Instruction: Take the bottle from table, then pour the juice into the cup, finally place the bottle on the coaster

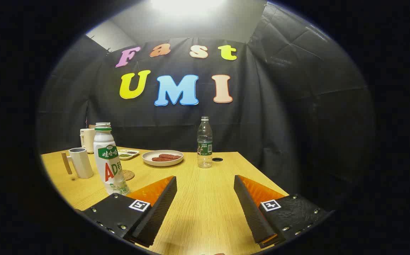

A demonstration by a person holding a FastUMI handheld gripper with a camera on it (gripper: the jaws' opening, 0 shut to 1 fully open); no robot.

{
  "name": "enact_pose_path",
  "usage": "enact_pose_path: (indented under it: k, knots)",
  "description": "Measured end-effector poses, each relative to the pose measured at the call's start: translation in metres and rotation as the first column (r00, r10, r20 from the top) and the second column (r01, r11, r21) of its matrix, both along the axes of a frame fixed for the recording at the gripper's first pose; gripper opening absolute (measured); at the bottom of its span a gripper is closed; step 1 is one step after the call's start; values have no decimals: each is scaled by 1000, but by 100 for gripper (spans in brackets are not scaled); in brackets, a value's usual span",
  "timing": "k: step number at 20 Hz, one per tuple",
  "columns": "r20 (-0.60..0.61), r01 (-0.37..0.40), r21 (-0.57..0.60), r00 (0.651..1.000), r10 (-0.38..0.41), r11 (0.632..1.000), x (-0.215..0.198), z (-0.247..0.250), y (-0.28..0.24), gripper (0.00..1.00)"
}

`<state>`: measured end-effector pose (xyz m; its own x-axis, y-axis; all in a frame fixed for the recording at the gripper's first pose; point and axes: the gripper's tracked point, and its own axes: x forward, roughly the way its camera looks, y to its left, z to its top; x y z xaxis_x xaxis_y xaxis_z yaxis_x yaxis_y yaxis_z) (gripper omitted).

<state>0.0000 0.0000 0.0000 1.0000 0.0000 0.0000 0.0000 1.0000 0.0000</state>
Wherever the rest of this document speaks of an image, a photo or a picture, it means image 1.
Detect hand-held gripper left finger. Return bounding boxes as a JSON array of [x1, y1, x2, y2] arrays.
[[81, 175, 178, 248]]

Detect white divided condiment dish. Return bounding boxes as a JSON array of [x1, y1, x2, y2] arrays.
[[117, 149, 140, 160]]

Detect white juice bottle green label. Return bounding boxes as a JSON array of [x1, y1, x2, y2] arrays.
[[93, 122, 131, 196]]

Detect black backdrop cloth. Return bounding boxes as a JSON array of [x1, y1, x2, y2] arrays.
[[36, 4, 375, 199]]

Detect bright ceiling light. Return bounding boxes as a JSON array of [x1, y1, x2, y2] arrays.
[[150, 0, 226, 15]]

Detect wooden table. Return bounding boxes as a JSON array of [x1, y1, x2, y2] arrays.
[[41, 146, 290, 255]]

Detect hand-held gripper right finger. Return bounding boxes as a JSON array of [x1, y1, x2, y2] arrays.
[[234, 175, 333, 249]]

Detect cream toaster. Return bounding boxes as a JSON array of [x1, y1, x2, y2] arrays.
[[80, 128, 96, 154]]

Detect white round plate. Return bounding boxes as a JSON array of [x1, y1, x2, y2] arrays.
[[142, 150, 184, 167]]

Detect clear plastic water bottle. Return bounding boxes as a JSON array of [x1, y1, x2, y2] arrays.
[[197, 116, 213, 169]]

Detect white cup wooden handle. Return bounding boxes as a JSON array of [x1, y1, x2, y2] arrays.
[[61, 147, 94, 179]]

